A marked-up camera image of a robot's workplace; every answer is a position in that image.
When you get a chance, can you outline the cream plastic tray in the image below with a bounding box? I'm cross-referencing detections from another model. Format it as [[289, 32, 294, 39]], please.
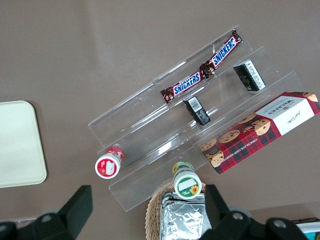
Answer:
[[0, 100, 48, 189]]

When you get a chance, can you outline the green-lidded yogurt bottle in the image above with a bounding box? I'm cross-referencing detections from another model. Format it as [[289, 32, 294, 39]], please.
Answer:
[[171, 161, 203, 200]]

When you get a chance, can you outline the small black barcode box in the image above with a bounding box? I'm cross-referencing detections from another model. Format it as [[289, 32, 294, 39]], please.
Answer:
[[182, 96, 212, 126]]

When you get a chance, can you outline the red-lidded yogurt bottle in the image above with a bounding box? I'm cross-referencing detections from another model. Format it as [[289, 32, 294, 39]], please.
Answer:
[[94, 146, 125, 179]]

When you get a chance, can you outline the Snickers chocolate bar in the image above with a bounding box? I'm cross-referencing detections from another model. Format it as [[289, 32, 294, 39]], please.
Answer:
[[160, 71, 212, 105], [199, 29, 244, 76]]

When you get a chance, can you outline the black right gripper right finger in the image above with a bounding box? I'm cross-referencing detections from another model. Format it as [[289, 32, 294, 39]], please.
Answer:
[[199, 184, 309, 240]]

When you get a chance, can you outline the small black text-label box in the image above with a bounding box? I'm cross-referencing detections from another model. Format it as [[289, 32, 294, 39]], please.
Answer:
[[233, 59, 266, 93]]

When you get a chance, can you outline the foil-wrapped sandwich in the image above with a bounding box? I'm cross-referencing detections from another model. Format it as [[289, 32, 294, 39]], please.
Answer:
[[159, 192, 213, 240]]

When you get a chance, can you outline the clear acrylic tiered riser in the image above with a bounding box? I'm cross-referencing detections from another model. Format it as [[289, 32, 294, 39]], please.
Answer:
[[87, 81, 210, 213], [152, 24, 305, 173]]

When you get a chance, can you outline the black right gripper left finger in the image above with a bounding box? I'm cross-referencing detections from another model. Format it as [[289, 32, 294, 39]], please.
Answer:
[[23, 184, 94, 240]]

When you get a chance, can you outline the woven wicker basket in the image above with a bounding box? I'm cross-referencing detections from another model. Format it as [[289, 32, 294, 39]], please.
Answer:
[[144, 183, 207, 240]]

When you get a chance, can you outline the red tartan Walkers cookie box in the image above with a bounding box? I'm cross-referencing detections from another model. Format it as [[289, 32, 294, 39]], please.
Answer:
[[199, 91, 320, 175]]

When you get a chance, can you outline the white teal printed object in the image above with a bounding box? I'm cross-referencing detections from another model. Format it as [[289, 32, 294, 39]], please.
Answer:
[[292, 218, 320, 240]]

